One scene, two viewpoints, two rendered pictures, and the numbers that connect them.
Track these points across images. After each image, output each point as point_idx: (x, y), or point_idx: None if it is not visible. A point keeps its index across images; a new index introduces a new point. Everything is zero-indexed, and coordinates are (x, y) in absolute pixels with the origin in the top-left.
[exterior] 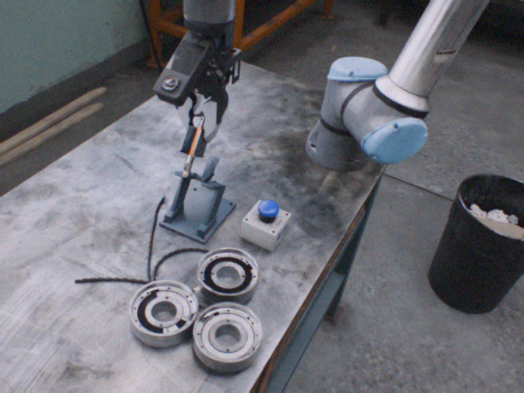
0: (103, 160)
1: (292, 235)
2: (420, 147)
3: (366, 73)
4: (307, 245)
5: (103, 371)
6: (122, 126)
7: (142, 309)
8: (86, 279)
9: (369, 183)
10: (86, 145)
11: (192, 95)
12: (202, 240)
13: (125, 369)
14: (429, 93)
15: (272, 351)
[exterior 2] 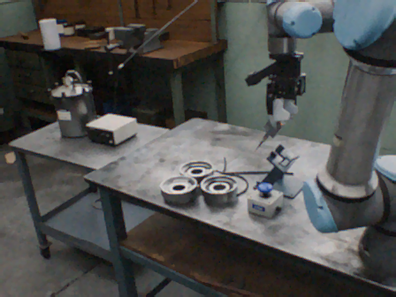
0: (324, 154)
1: (265, 220)
2: (320, 224)
3: (378, 163)
4: (255, 226)
5: (174, 168)
6: None
7: (198, 166)
8: (224, 158)
9: (346, 269)
10: None
11: (278, 97)
12: (254, 186)
13: (173, 172)
14: (334, 175)
15: (172, 209)
